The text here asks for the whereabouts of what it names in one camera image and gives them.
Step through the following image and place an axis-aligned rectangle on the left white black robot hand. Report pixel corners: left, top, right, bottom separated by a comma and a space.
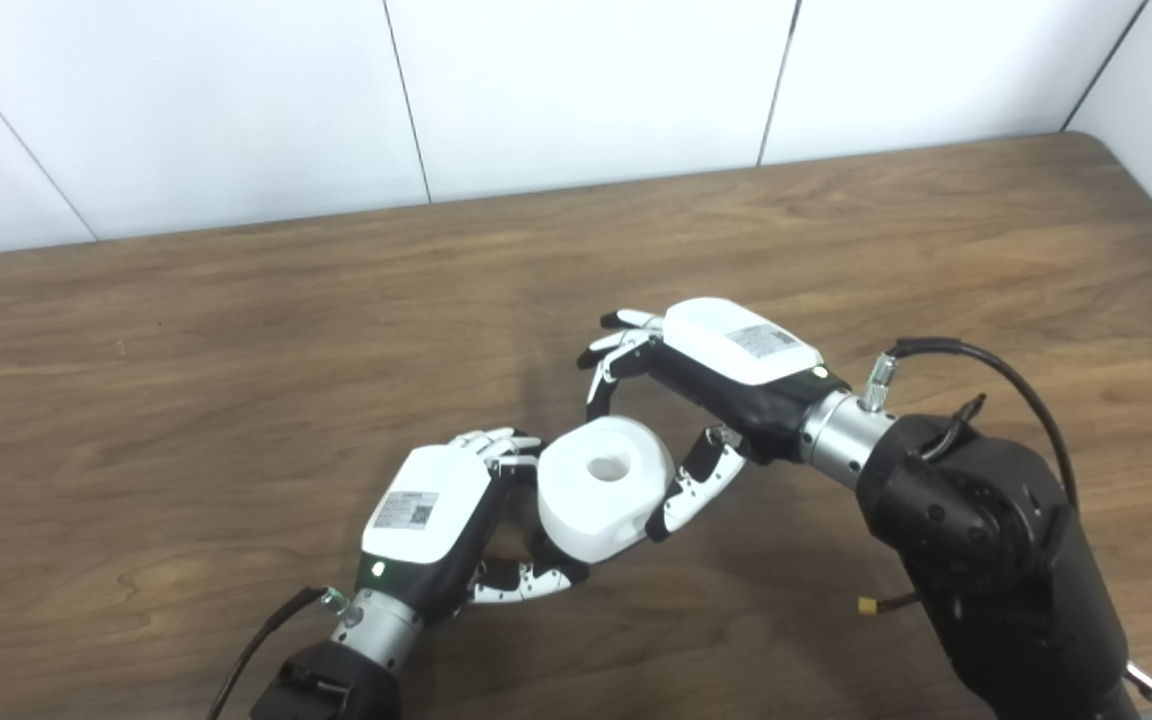
353, 428, 592, 622

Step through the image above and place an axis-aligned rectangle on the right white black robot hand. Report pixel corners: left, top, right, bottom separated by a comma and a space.
576, 297, 853, 545

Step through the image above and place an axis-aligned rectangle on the round white plastic piece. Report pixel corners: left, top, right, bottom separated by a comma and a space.
537, 416, 677, 564

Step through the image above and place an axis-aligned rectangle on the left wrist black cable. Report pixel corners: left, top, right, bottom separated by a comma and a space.
206, 585, 349, 720

